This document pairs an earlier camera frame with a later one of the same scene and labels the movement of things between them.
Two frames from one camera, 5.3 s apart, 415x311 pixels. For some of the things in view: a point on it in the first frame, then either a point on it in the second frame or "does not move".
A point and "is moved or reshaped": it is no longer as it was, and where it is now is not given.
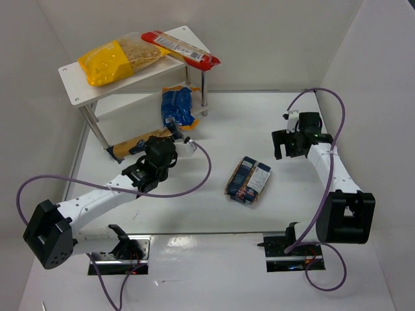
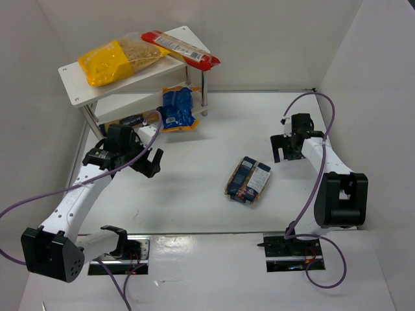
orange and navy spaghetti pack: x=119 y=151 is moved or reshaped
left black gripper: x=173 y=130 to x=142 y=161
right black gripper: x=280 y=141 does not move
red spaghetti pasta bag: x=181 y=50 does not move
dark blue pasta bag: x=247 y=181 does not move
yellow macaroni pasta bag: x=113 y=61 does not move
